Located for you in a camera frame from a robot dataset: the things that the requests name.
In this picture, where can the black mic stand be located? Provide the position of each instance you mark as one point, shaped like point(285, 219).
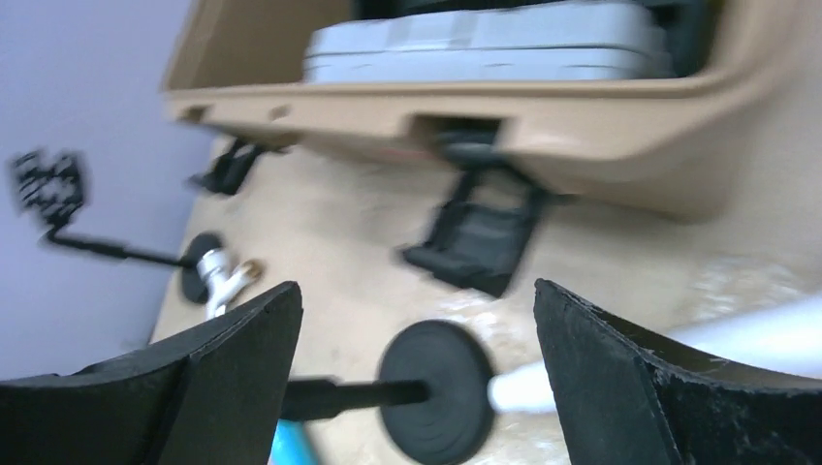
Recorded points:
point(56, 191)
point(431, 392)

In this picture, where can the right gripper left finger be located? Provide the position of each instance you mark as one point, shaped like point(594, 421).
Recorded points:
point(210, 394)

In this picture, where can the grey plastic bit case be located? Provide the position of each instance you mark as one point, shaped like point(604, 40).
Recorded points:
point(565, 40)

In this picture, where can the white microphone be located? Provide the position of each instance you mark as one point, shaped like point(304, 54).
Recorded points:
point(785, 338)

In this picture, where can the tan plastic toolbox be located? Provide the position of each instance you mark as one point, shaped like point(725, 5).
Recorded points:
point(672, 146)

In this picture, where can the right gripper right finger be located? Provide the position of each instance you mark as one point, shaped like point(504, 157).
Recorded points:
point(625, 394)

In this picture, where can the white chrome faucet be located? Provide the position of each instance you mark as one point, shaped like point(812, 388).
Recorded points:
point(223, 281)

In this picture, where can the blue microphone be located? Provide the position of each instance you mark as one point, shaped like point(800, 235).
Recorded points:
point(291, 445)

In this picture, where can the black toolbox tray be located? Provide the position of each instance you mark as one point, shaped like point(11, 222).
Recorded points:
point(689, 25)

